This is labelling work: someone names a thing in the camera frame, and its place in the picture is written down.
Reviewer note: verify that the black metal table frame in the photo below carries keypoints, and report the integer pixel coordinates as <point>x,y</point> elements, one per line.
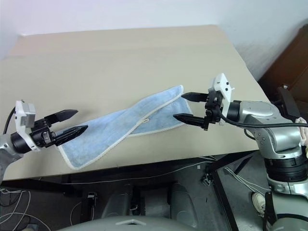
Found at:
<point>36,185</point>

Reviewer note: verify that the black box device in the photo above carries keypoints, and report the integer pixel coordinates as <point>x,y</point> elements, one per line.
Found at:
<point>290,103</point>

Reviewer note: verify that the white shoe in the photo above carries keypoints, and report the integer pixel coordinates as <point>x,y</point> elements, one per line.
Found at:
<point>258,201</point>

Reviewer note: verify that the light blue white-trimmed towel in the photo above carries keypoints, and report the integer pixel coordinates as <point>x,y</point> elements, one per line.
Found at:
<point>115,125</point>

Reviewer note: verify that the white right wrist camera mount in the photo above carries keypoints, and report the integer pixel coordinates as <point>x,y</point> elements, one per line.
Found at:
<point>221,84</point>

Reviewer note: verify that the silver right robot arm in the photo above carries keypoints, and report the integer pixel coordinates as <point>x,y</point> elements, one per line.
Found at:
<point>264,113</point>

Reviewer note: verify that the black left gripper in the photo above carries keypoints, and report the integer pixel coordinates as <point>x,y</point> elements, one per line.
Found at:
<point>42,137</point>

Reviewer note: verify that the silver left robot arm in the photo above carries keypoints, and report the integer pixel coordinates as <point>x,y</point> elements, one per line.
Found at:
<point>7,149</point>

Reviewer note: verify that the pale pink crumpled cloth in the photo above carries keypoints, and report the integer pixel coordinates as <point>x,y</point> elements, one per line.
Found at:
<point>303,131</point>

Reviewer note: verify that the brown wooden cabinet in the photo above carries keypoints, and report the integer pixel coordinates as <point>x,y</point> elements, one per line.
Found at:
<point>293,67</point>

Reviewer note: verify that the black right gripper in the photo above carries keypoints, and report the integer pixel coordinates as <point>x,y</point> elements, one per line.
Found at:
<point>213,108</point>

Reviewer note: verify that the dark grey rounded shape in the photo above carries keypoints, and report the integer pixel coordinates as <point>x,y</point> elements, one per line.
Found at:
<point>118,202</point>
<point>183,202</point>

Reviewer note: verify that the small black metal clamp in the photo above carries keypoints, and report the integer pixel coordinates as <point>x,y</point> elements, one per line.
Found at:
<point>91,196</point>
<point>208,179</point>

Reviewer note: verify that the grey robot torso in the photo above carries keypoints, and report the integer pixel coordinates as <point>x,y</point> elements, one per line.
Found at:
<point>96,225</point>

